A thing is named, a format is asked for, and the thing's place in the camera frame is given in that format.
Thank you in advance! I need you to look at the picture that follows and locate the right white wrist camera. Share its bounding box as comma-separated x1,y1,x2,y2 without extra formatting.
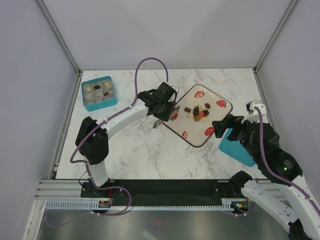
244,100,267,123

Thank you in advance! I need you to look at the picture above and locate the round caramel chocolate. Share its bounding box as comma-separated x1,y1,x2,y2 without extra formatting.
195,115,202,122

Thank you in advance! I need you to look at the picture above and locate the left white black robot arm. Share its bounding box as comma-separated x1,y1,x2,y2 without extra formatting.
70,82,179,197

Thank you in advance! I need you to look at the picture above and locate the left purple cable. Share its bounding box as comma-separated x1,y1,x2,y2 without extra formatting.
69,57,170,164

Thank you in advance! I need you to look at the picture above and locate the rectangular brown chocolate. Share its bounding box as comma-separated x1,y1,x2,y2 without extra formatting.
184,107,191,113

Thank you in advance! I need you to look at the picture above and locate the aluminium frame rail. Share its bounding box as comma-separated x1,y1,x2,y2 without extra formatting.
34,178,86,200

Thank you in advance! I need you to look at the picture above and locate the heart dark chocolate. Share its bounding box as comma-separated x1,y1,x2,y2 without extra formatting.
193,106,200,112

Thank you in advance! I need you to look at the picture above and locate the slotted grey cable duct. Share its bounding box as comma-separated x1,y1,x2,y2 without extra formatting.
45,198,240,211

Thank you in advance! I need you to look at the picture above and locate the oval dark chocolate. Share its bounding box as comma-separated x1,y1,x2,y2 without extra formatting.
204,103,211,109

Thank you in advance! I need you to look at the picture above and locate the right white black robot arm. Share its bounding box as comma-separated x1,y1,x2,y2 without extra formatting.
212,114,320,240

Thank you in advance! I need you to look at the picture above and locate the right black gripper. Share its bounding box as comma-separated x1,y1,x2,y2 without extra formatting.
211,113,261,161

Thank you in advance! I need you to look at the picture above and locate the teal box lid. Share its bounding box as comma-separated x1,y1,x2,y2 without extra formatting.
219,128,255,167

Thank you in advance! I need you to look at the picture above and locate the strawberry pattern square plate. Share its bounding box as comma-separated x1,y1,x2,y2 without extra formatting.
164,84,233,148

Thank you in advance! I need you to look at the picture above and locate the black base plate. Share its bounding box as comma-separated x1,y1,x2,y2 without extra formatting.
79,178,248,207

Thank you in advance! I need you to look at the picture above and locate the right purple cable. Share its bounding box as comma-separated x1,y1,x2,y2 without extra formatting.
254,106,320,208

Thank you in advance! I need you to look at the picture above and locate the purple cable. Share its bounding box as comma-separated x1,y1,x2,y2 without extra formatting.
69,57,170,164
254,106,320,208

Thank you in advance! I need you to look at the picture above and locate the teal chocolate box tray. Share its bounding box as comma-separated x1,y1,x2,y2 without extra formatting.
81,76,118,112

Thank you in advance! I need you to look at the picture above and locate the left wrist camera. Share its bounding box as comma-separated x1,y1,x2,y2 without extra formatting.
172,86,180,93

